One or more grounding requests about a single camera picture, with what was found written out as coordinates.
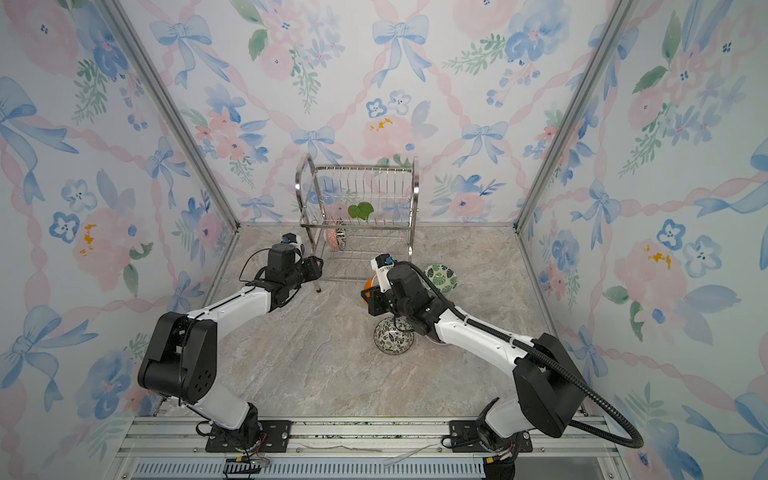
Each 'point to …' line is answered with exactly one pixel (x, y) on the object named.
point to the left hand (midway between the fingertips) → (320, 259)
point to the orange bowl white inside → (369, 285)
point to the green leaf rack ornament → (362, 210)
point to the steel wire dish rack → (346, 244)
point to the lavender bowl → (436, 342)
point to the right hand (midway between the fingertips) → (363, 290)
